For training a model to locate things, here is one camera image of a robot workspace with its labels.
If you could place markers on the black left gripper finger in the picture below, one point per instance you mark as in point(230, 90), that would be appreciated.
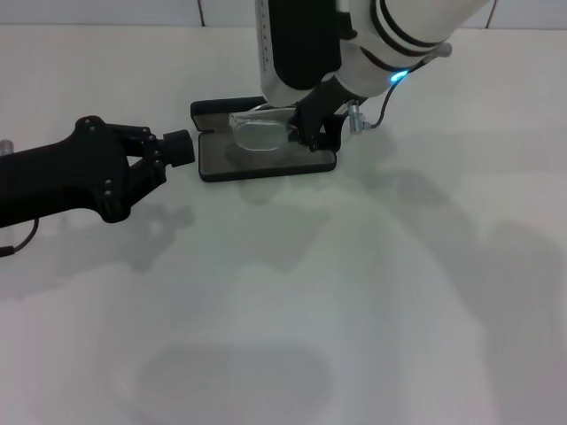
point(177, 139)
point(179, 157)

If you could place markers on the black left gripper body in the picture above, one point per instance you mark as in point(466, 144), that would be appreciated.
point(57, 177)

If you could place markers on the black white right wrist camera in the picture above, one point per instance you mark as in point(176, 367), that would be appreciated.
point(301, 44)

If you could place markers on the black glasses case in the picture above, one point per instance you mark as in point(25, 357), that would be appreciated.
point(266, 166)

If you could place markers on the clear white glasses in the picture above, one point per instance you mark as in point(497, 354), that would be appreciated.
point(257, 119)

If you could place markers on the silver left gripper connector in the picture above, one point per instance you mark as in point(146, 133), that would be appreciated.
point(5, 146)

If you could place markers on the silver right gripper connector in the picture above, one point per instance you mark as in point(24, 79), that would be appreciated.
point(356, 117)

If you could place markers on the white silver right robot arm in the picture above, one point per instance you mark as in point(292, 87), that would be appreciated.
point(398, 26)

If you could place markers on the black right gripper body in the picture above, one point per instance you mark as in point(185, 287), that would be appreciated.
point(316, 108)

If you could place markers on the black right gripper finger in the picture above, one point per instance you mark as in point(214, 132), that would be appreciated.
point(330, 135)
point(303, 138)

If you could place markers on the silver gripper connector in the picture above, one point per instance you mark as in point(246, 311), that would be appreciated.
point(356, 117)
point(5, 146)

